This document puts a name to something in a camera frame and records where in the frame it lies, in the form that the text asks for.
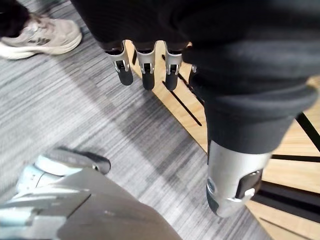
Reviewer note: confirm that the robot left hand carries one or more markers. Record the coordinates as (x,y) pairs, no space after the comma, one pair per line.
(250,62)

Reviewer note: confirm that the wooden slatted produce stand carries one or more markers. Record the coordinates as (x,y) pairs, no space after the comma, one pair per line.
(290,172)

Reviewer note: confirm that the dark robot left foot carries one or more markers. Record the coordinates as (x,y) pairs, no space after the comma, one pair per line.
(80,156)

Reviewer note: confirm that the person's grey sneaker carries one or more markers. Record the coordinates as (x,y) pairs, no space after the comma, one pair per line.
(47,37)

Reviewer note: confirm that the silver robot left leg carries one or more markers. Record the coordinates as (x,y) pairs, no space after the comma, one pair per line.
(100,212)

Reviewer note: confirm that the person's leg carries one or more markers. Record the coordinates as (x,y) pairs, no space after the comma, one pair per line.
(11,17)

